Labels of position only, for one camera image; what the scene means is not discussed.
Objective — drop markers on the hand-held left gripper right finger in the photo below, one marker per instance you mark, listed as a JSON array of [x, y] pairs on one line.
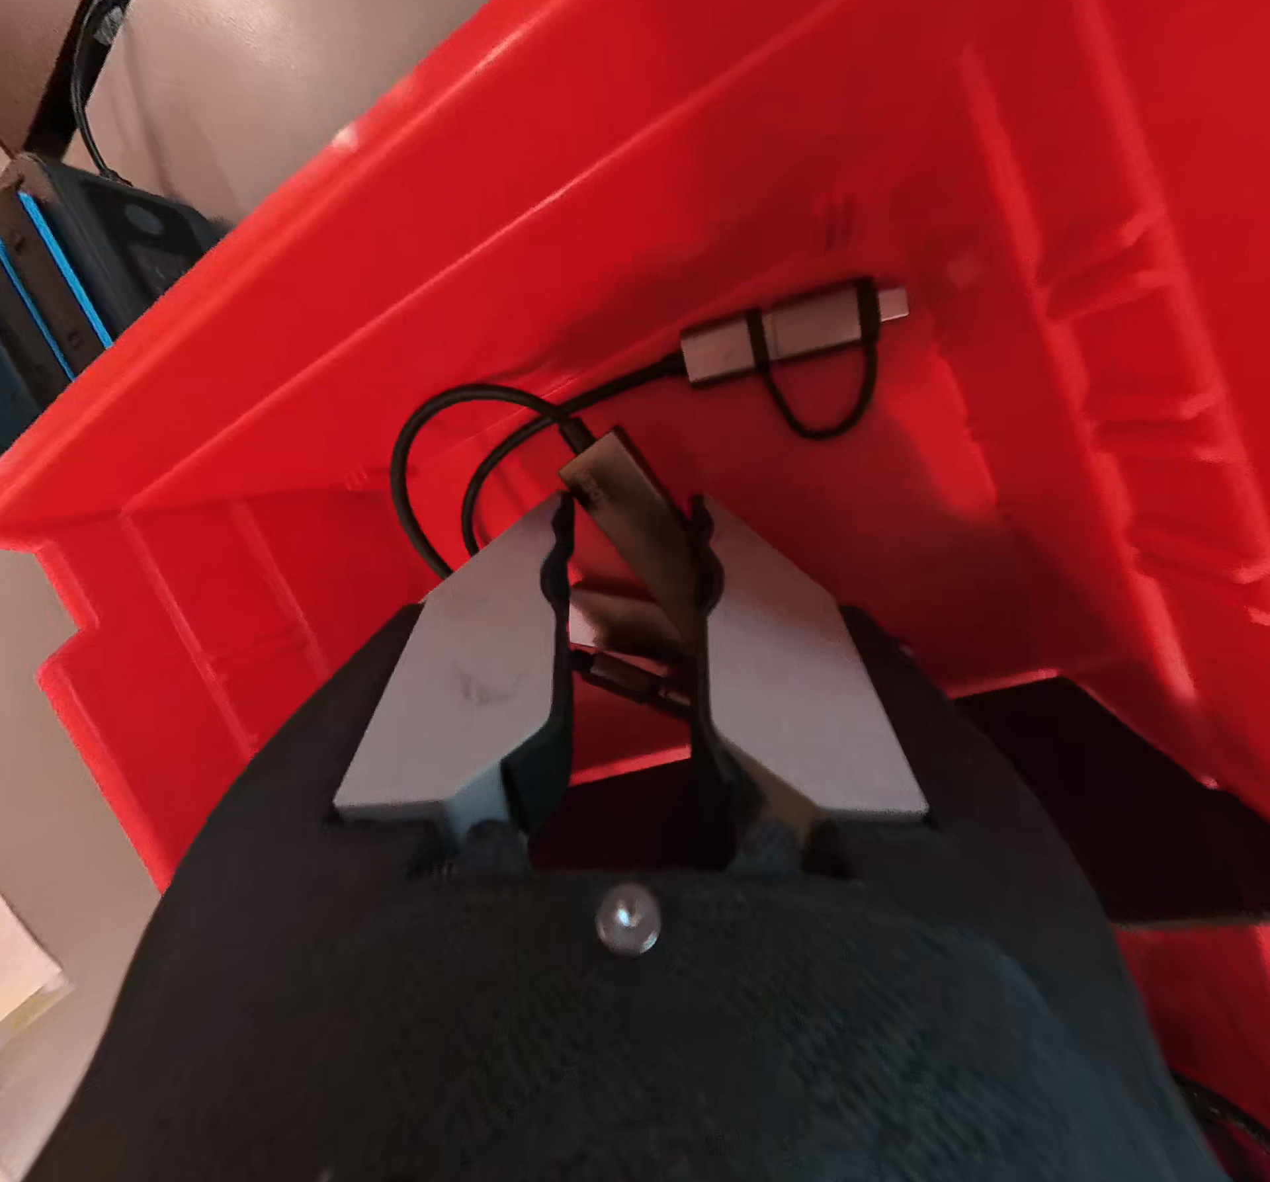
[[793, 695]]

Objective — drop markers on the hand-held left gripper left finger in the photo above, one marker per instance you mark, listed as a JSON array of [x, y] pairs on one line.
[[465, 686]]

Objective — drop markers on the grey usb hub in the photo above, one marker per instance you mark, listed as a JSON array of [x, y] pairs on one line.
[[635, 516]]

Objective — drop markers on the red plastic bin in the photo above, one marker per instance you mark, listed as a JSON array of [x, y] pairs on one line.
[[793, 110]]

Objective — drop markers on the black charging case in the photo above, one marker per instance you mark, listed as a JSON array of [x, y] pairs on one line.
[[128, 238]]

